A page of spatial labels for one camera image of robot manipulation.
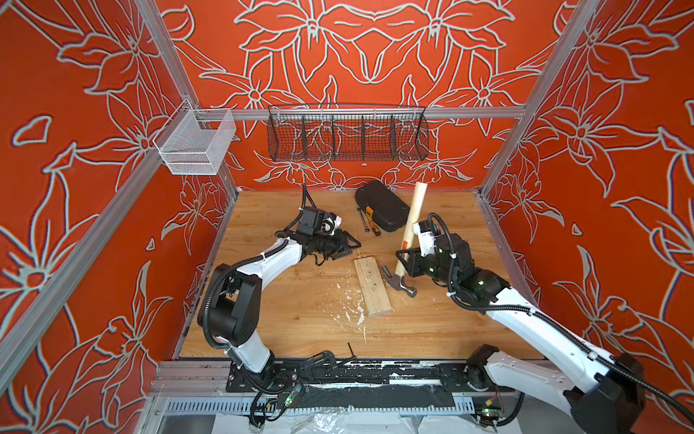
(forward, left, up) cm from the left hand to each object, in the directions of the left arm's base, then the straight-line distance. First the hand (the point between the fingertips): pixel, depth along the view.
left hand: (358, 245), depth 84 cm
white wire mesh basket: (+29, +60, +17) cm, 68 cm away
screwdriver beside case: (+22, -2, -14) cm, 26 cm away
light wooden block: (-11, -6, -11) cm, 17 cm away
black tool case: (+28, -10, -11) cm, 31 cm away
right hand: (-5, -11, +7) cm, 14 cm away
